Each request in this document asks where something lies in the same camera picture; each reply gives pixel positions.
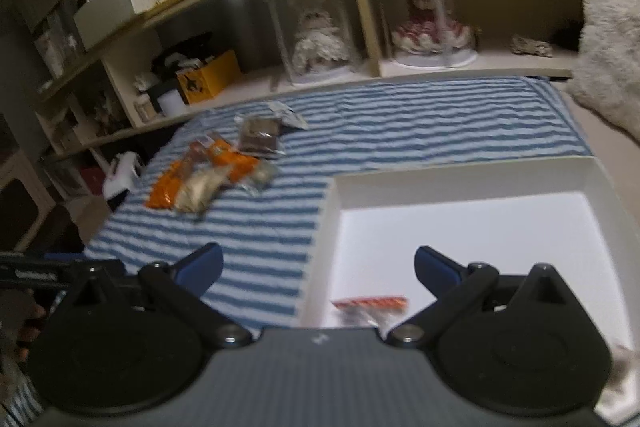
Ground white dress doll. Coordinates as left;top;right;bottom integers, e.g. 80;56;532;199
292;7;351;75

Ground red box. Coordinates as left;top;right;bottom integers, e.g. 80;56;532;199
80;164;106;195

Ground small brown snack packet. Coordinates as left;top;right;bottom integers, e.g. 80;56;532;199
190;134;221;162

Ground beige rope trinket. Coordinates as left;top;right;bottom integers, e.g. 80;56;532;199
510;35;553;56

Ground yellow box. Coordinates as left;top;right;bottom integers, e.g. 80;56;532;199
177;50;242;105

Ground white fluffy pillow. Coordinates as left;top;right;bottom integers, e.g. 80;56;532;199
565;0;640;135

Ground white cabinet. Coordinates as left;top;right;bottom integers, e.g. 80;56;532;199
0;117;56;253

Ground white shallow box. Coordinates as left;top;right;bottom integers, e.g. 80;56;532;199
298;155;636;348

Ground red dress doll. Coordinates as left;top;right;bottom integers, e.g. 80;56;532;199
391;0;473;55

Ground photo frame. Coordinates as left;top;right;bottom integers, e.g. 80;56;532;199
85;92;126;132

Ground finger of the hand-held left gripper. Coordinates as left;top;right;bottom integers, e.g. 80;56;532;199
44;252;126;278

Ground long orange snack packet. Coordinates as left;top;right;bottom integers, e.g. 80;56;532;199
145;159;193;210

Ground black bag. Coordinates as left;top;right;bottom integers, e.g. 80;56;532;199
151;32;216;72

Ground white small heater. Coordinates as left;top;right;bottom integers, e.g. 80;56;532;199
102;152;143;200

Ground clear packet with brown cake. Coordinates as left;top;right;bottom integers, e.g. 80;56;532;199
235;114;288;158

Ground clear plastic jar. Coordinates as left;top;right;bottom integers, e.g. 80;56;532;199
32;24;83;78

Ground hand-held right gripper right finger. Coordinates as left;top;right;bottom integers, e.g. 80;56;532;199
387;246;571;350

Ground cream snack packet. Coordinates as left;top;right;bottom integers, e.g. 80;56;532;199
172;167;231;215

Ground person's left hand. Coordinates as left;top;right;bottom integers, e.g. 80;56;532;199
0;292;48;363

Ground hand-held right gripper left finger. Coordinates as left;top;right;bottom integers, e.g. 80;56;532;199
65;243;253;350

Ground white cup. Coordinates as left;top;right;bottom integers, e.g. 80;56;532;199
156;89;187;118

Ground short orange snack packet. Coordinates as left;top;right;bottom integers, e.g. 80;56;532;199
207;142;261;182

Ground small clear beige snack packet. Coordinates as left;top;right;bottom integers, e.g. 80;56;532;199
240;162;278;195

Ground dark brown cushion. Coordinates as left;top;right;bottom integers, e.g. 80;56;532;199
30;207;83;253

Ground black box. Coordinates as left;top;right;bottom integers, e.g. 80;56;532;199
149;82;181;100

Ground small brown jar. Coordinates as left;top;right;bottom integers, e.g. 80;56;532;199
134;93;156;122

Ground red snack packet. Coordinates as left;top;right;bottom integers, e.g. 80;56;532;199
331;294;410;329

